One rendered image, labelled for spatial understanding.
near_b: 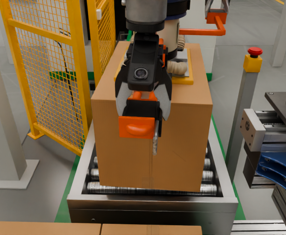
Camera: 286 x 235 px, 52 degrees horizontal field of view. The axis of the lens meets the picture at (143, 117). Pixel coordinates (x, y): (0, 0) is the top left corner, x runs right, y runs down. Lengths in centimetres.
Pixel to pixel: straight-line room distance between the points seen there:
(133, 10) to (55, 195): 177
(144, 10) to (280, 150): 74
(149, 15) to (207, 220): 100
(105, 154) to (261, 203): 134
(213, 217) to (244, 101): 65
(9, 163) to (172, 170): 138
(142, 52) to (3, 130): 163
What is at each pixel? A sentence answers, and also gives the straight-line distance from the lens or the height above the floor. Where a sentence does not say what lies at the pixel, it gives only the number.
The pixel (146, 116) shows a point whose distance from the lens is 60.
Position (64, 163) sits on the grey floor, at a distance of 239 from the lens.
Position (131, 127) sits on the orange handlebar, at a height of 121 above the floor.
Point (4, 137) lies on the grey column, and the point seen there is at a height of 40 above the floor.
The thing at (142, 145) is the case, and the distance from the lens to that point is 106.
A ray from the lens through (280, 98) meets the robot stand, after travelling 114.
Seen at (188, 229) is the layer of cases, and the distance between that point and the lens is 125.
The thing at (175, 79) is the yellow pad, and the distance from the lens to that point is 107.
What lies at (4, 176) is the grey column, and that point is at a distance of 234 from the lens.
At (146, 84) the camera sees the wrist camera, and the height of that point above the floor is 133.
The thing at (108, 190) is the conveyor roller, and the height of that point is 53.
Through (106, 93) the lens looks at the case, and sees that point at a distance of 101.
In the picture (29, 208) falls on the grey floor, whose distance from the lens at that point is 214.
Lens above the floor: 155
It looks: 33 degrees down
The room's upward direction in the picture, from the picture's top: straight up
